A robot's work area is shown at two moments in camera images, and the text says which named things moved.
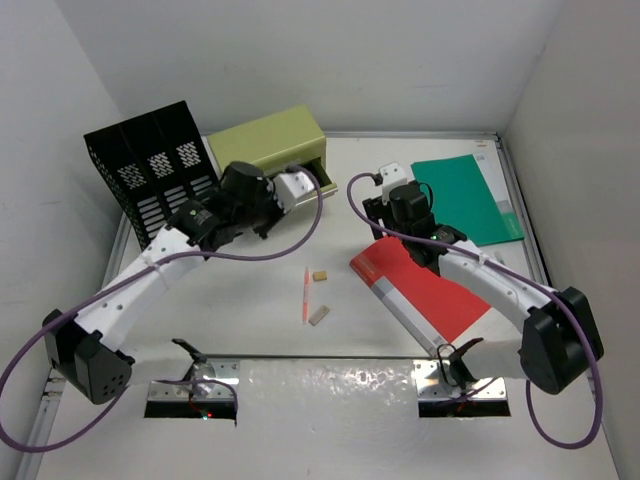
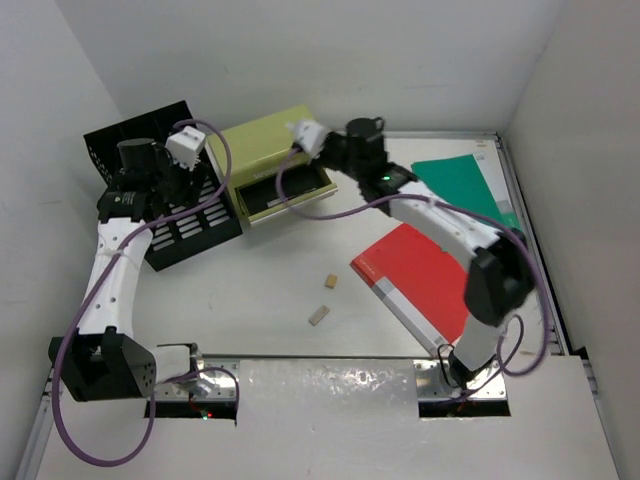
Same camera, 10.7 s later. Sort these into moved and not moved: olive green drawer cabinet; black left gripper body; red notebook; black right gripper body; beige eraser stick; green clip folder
Moved: black right gripper body; black left gripper body
Not moved: beige eraser stick; olive green drawer cabinet; green clip folder; red notebook
